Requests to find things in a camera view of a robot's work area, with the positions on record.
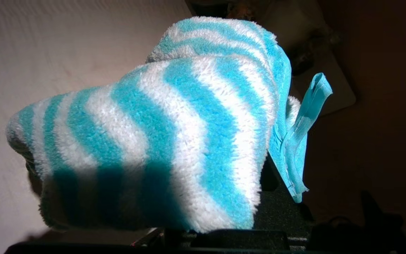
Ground teal white striped cloth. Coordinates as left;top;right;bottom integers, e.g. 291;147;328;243
6;16;333;234

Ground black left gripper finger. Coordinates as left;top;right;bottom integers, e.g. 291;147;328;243
254;155;313;247

